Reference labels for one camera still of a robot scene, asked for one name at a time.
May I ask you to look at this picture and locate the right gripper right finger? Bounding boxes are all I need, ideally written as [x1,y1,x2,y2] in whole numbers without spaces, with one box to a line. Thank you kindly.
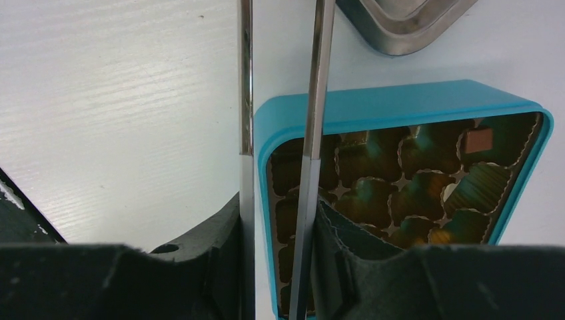
[311,200,564,319]

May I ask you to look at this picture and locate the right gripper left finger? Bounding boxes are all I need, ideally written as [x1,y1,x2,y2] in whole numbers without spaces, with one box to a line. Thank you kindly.
[1,196,241,319]

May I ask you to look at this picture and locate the white chocolate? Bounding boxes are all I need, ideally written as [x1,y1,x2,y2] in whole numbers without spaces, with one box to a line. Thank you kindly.
[442,183,458,203]

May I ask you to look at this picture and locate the milk square chocolate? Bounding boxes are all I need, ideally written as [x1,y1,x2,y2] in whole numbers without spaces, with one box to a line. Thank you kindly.
[462,127,494,154]

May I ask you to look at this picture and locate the steel tongs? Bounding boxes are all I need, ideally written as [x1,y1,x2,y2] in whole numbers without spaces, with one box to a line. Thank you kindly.
[237,1,336,319]

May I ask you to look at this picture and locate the teal chocolate box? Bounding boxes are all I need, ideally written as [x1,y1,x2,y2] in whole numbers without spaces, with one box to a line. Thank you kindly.
[253,79,555,320]

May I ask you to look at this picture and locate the steel tray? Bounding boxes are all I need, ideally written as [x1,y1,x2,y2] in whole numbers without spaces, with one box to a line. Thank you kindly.
[336,0,476,56]

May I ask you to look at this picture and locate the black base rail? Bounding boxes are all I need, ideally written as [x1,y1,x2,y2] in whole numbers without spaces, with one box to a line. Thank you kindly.
[1,171,66,243]

